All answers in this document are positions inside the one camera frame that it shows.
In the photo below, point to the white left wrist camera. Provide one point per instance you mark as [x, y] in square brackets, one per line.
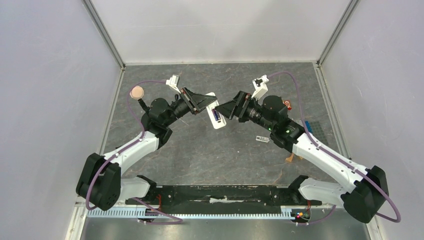
[172, 82]

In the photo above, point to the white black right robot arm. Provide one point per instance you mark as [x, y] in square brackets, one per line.
[360, 190]

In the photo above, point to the white remote battery cover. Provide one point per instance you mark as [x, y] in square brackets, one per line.
[262, 139]

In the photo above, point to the white remote control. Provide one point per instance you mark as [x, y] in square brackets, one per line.
[215, 125]

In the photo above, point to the wooden toy piece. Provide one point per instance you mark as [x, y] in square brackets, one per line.
[293, 157]

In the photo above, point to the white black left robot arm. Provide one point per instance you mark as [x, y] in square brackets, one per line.
[101, 183]

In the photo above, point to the grey studded baseplate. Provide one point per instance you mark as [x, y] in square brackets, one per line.
[317, 130]

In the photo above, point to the purple battery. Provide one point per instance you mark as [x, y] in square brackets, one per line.
[216, 115]

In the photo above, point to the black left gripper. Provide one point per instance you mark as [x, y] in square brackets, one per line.
[188, 97]

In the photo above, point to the blue grey toy brick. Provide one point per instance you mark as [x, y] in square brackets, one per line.
[308, 126]

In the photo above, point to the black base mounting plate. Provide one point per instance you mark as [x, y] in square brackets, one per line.
[225, 199]

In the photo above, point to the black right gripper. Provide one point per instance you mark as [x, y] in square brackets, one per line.
[240, 108]

